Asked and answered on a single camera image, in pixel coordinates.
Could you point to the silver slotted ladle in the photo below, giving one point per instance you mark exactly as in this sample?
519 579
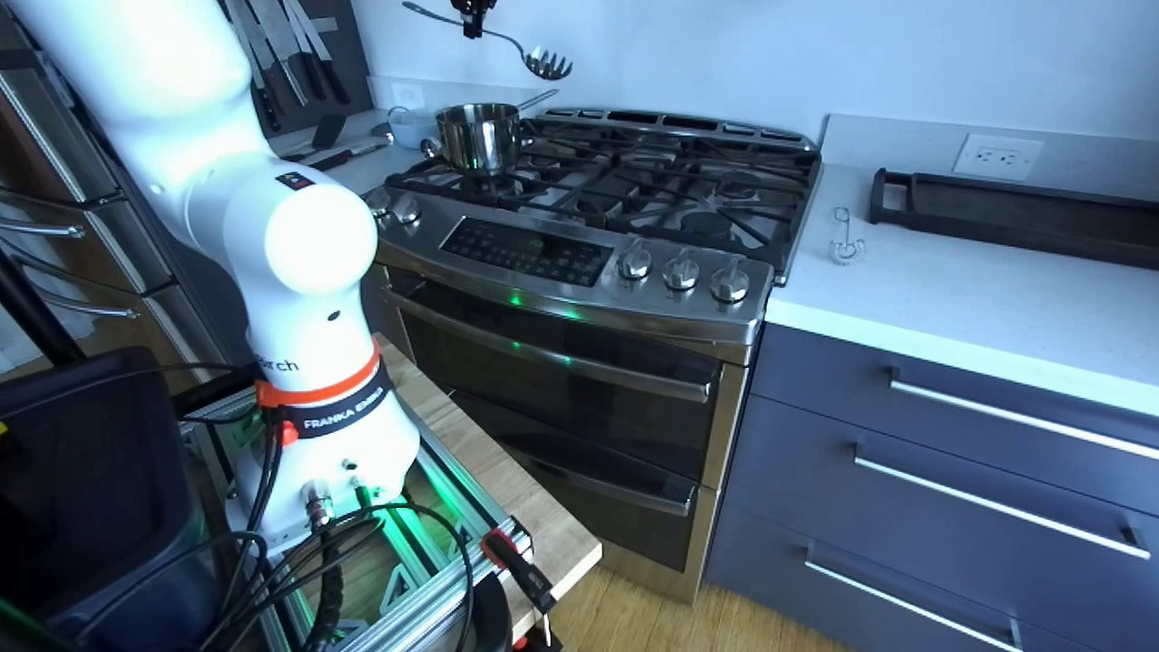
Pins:
547 62

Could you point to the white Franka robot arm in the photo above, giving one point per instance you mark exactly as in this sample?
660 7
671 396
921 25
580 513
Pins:
313 241

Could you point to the stainless steel pot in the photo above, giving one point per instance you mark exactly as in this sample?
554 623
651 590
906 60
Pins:
482 149

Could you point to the silver stove knob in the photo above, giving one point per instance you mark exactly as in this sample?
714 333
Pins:
407 213
377 212
635 267
682 277
728 286

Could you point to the pale blue bowl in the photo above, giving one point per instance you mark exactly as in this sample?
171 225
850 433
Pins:
411 130

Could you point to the stainless gas range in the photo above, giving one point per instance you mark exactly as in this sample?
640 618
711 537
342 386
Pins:
543 363

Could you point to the tall glass oven door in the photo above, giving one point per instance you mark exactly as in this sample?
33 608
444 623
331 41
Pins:
543 386

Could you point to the small clear glass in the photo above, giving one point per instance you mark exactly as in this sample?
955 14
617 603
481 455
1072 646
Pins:
846 241

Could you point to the wood topped aluminium robot cart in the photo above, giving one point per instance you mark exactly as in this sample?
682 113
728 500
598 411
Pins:
482 472

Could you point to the short glass oven door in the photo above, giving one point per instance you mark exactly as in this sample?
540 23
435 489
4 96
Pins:
617 507

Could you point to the black stand pole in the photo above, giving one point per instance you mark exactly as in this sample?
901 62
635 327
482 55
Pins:
37 309

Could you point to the red black clamp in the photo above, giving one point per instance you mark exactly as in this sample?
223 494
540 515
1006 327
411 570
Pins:
519 566

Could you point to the black rectangular tray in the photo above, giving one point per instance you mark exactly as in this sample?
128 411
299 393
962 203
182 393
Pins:
1025 219

